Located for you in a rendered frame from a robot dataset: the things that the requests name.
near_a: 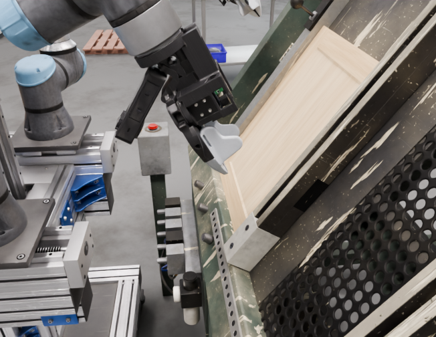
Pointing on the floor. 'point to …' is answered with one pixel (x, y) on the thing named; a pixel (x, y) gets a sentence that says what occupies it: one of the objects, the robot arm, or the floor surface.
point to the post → (158, 186)
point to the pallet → (111, 38)
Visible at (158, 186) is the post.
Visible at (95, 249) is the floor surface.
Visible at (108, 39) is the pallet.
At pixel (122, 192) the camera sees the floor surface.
